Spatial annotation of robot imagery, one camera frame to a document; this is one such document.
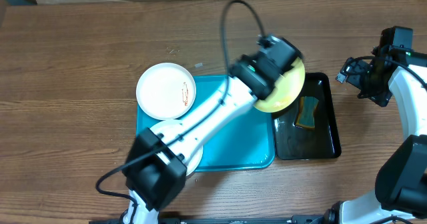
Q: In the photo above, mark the green yellow sponge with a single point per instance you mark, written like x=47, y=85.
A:
x=307, y=107

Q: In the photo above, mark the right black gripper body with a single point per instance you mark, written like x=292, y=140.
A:
x=371, y=84

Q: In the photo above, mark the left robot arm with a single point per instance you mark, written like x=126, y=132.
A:
x=157, y=164

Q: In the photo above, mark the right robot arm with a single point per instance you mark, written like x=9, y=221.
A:
x=393, y=71

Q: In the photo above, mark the black rectangular water tray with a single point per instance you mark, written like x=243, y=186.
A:
x=323, y=142

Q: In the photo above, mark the white plate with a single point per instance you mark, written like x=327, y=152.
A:
x=169, y=129
x=166, y=91

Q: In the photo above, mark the teal plastic tray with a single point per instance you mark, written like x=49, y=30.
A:
x=247, y=142

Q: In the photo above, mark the yellow green rimmed plate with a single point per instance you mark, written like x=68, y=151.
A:
x=286, y=90

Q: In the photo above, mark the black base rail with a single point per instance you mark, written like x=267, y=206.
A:
x=296, y=219

